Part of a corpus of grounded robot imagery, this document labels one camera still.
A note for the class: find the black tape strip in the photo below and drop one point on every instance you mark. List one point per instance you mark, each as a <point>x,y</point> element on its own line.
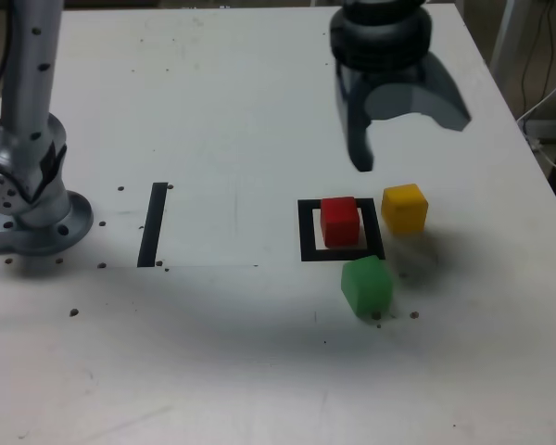
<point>152,222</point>

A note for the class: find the black tape square outline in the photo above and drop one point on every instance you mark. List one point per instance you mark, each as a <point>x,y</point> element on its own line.
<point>306,232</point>

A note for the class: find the green cube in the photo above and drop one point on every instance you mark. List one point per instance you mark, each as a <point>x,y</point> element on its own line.
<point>366,285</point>

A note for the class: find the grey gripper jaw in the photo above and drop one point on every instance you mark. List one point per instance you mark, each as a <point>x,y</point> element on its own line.
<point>354,125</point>
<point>435,97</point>

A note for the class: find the yellow cube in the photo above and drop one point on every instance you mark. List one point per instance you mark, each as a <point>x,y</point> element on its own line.
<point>405,208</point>

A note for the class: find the red cube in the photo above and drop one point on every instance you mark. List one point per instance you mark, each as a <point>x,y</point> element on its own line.
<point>339,222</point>

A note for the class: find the white metal post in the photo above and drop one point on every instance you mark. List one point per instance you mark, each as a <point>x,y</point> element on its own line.
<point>509,28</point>

